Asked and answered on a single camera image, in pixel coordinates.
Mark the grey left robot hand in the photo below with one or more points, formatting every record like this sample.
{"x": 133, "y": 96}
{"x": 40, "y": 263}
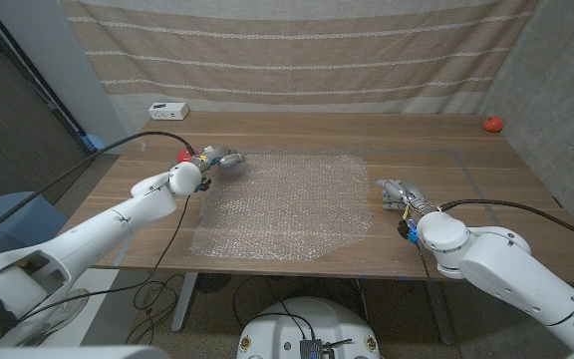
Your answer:
{"x": 219, "y": 155}

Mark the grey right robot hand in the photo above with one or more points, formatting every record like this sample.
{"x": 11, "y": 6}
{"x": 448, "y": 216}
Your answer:
{"x": 409, "y": 194}

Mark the clear bubble wrap sheet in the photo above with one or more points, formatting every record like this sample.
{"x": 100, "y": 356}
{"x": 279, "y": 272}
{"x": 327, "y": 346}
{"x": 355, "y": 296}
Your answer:
{"x": 287, "y": 209}

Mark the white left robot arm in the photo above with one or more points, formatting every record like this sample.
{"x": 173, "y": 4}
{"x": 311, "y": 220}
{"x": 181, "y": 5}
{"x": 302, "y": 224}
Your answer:
{"x": 92, "y": 234}

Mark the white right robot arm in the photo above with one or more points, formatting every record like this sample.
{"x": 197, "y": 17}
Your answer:
{"x": 506, "y": 269}

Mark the red ball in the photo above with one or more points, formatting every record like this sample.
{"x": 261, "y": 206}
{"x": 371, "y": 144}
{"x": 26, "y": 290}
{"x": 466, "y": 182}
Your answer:
{"x": 184, "y": 155}

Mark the small orange-red tomato toy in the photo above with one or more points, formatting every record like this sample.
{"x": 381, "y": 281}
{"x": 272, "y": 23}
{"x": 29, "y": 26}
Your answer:
{"x": 492, "y": 123}

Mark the grey table leg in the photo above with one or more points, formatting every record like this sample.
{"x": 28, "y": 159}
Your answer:
{"x": 441, "y": 314}
{"x": 185, "y": 304}

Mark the black round floor disc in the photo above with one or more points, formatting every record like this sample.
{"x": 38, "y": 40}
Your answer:
{"x": 213, "y": 282}

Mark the beige striped backdrop cloth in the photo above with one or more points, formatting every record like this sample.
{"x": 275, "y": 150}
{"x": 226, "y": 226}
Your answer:
{"x": 292, "y": 50}

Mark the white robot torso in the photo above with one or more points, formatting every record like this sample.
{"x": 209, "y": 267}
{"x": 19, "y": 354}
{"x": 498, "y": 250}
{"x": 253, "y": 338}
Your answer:
{"x": 312, "y": 319}

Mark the white floor mat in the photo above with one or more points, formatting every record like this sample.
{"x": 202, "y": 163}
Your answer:
{"x": 102, "y": 294}

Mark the grey electronics module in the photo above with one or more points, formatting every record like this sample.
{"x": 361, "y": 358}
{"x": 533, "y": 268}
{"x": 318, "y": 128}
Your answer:
{"x": 313, "y": 350}

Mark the blue upholstered seat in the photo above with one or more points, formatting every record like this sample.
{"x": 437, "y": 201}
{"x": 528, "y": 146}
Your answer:
{"x": 18, "y": 219}

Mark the dark grey door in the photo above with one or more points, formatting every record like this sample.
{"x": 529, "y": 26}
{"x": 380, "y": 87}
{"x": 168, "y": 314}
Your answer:
{"x": 8, "y": 124}

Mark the white sneaker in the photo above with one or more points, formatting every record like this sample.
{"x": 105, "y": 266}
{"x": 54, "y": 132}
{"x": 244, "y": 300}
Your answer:
{"x": 63, "y": 309}

